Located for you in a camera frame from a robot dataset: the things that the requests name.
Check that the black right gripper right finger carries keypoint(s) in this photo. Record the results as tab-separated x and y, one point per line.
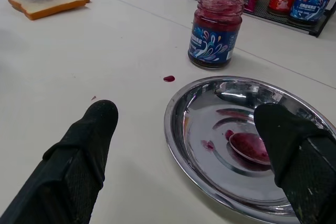
294	145

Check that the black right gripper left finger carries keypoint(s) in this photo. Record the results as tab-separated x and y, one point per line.
65	166

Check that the metal spoon with jam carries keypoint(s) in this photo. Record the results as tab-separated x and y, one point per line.
246	146

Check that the red jam drop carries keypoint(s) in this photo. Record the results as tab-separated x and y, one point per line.
169	78

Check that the open blue-label jam jar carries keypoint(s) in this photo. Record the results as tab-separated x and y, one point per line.
214	32

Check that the closed blue-label jam jar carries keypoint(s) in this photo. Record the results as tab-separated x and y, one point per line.
309	2

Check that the round stainless steel plate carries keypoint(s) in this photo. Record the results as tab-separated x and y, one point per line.
215	140

